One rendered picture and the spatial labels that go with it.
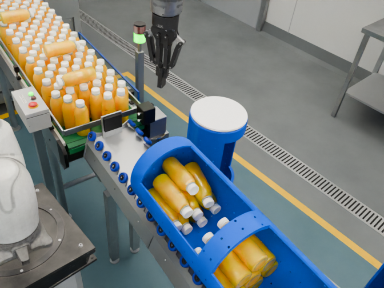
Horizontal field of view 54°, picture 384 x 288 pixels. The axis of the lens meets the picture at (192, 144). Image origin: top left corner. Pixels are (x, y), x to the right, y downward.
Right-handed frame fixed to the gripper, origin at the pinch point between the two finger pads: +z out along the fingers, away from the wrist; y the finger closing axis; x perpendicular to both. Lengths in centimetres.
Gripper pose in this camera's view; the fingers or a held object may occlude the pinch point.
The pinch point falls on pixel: (162, 76)
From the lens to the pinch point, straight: 120.1
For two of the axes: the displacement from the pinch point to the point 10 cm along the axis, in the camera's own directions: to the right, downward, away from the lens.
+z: -1.0, 7.6, 6.4
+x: 4.0, -5.5, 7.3
